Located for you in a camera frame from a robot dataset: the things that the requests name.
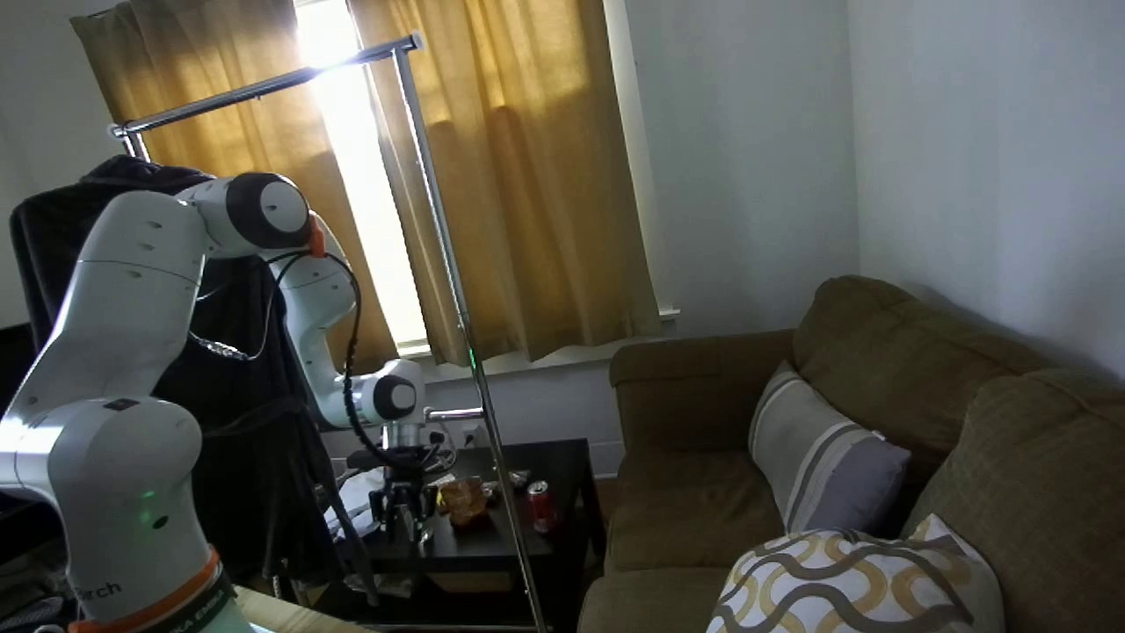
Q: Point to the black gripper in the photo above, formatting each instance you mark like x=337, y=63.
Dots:
x=404, y=478

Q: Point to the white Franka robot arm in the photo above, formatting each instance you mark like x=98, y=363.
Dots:
x=111, y=443

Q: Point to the black coffee table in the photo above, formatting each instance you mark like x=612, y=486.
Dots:
x=439, y=576

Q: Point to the red soda can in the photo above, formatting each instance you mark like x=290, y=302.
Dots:
x=539, y=507

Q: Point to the mustard yellow curtain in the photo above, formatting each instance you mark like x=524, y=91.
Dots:
x=521, y=117

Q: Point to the grey striped pillow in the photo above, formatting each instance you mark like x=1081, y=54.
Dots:
x=825, y=470

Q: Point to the yellow wave pattern pillow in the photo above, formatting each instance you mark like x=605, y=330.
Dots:
x=830, y=580

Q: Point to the brown fabric couch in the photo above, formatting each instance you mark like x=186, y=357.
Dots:
x=1021, y=456

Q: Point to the chrome clothes rack frame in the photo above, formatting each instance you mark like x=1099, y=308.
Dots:
x=395, y=54

